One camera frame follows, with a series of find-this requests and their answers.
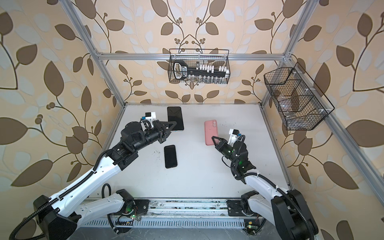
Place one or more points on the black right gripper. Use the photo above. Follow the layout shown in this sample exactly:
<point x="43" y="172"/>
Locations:
<point x="221" y="146"/>

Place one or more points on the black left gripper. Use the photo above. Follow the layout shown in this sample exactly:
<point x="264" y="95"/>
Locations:
<point x="161" y="131"/>

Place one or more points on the pink phone case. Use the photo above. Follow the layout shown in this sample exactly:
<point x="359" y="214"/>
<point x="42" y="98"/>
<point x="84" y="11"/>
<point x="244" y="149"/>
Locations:
<point x="211" y="130"/>

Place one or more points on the black phone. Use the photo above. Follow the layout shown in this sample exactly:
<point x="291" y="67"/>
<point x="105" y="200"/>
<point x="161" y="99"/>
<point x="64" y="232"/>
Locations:
<point x="170" y="157"/>

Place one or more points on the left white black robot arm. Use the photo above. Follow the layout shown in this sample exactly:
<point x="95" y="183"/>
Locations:
<point x="60" y="215"/>

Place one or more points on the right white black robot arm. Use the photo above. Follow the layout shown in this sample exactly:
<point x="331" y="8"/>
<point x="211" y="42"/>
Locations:
<point x="287" y="210"/>

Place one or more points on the black tool in basket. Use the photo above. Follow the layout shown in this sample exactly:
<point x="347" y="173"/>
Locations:
<point x="181" y="71"/>

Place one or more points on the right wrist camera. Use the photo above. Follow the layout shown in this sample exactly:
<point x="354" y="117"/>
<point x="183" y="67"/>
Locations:
<point x="234" y="135"/>

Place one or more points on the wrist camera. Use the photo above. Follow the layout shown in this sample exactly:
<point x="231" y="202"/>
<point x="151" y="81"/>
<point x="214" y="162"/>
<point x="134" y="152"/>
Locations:
<point x="150" y="116"/>
<point x="234" y="135"/>

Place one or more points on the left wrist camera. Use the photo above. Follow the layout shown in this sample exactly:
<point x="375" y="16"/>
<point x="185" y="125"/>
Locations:
<point x="150" y="116"/>

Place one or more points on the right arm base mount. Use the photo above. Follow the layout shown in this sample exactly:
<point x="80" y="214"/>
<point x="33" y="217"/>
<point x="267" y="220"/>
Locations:
<point x="240" y="208"/>

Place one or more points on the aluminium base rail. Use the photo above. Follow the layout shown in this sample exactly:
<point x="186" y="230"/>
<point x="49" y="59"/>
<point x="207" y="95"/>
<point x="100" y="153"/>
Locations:
<point x="190" y="208"/>

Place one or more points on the back wall wire basket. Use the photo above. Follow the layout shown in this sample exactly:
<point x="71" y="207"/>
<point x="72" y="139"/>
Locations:
<point x="217" y="57"/>

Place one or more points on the wall wire basket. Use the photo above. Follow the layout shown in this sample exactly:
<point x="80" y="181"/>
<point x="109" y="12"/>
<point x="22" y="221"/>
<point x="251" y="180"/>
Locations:
<point x="300" y="102"/>
<point x="217" y="57"/>

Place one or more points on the right wall wire basket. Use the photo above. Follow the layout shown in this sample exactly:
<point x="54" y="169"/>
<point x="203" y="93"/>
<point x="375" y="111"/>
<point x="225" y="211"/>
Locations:
<point x="300" y="102"/>

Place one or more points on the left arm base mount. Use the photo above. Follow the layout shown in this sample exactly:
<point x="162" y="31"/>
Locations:
<point x="131" y="212"/>

